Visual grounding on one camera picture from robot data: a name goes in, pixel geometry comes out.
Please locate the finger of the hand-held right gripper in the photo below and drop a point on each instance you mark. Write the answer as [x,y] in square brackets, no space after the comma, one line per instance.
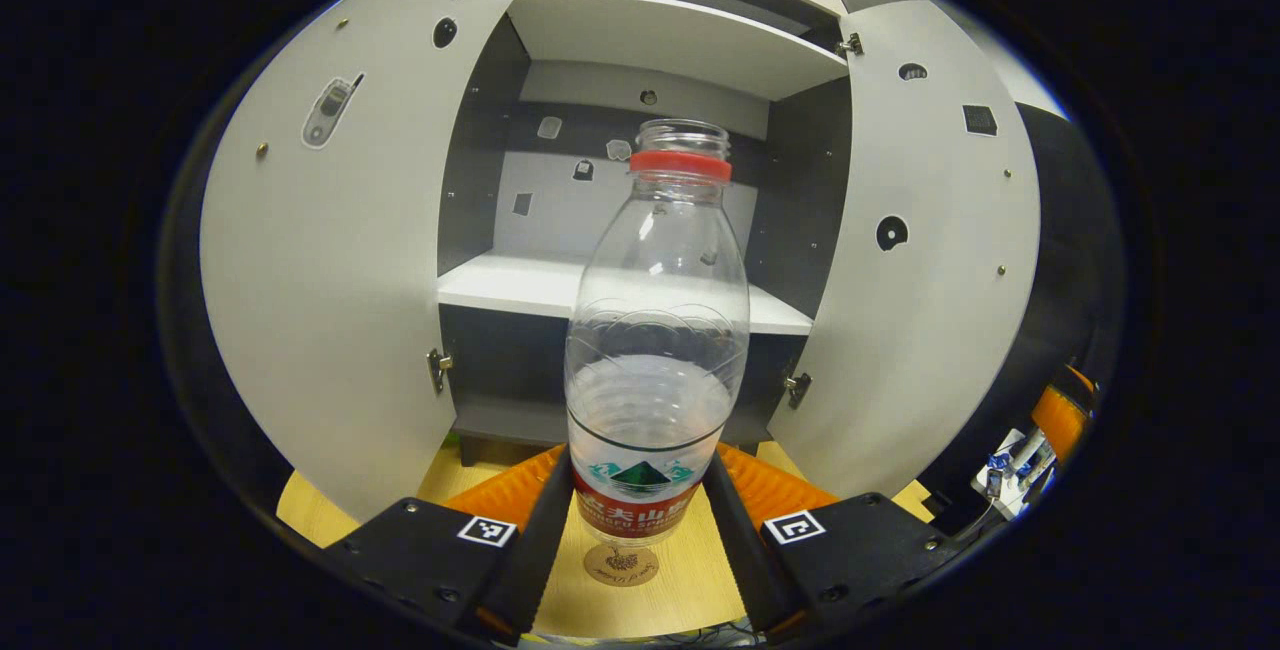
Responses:
[1062,415]

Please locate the round wooden coaster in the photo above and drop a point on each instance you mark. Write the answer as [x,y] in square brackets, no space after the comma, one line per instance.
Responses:
[620,566]

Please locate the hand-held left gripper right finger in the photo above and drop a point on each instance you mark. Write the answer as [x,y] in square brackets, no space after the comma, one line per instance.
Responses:
[740,560]

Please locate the white cabinet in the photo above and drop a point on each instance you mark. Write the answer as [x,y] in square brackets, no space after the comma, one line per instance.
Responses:
[520,280]

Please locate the clear plastic water bottle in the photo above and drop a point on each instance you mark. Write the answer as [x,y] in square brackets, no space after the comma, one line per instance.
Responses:
[655,330]

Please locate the white cabinet door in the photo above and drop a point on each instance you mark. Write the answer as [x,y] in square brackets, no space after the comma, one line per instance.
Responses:
[920,280]
[330,280]

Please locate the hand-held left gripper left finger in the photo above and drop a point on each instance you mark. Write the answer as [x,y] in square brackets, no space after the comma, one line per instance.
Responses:
[530,560]

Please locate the white cabinet door, phone sticker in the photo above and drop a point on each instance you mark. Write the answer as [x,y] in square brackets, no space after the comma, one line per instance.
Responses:
[330,280]

